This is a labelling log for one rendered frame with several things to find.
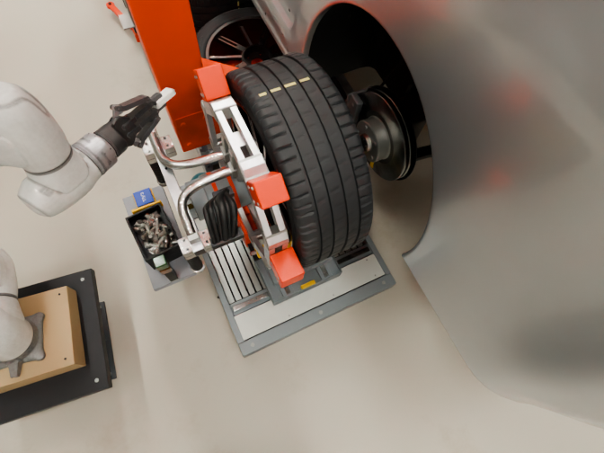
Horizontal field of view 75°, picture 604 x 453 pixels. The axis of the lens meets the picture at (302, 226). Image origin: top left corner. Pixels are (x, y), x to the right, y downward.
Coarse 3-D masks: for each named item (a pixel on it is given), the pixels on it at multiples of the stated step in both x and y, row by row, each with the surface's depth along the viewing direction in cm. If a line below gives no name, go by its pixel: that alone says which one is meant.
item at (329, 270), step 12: (324, 264) 190; (336, 264) 192; (264, 276) 188; (312, 276) 189; (324, 276) 187; (336, 276) 193; (276, 288) 186; (288, 288) 183; (300, 288) 187; (312, 288) 191; (276, 300) 181
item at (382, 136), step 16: (368, 96) 133; (384, 96) 127; (368, 112) 137; (384, 112) 127; (400, 112) 122; (368, 128) 132; (384, 128) 130; (400, 128) 122; (384, 144) 131; (400, 144) 125; (368, 160) 151; (384, 160) 139; (400, 160) 129; (384, 176) 144; (400, 176) 134
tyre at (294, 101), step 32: (256, 64) 113; (288, 64) 108; (256, 96) 100; (288, 96) 101; (320, 96) 101; (256, 128) 103; (288, 128) 98; (320, 128) 100; (352, 128) 101; (288, 160) 97; (320, 160) 99; (352, 160) 101; (288, 192) 99; (320, 192) 101; (352, 192) 104; (320, 224) 105; (352, 224) 111; (320, 256) 118
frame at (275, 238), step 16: (208, 112) 119; (224, 112) 105; (208, 128) 135; (224, 128) 102; (240, 128) 103; (240, 160) 99; (256, 160) 99; (256, 176) 99; (240, 208) 148; (256, 208) 102; (272, 208) 104; (256, 224) 148; (256, 240) 140; (272, 240) 107; (288, 240) 110
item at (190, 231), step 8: (232, 160) 105; (224, 168) 110; (232, 168) 109; (208, 176) 108; (216, 176) 109; (224, 176) 110; (232, 176) 111; (192, 184) 107; (200, 184) 108; (208, 184) 109; (184, 192) 106; (192, 192) 107; (184, 200) 105; (184, 208) 105; (184, 216) 103; (184, 224) 103; (192, 224) 104; (192, 232) 102; (192, 240) 102
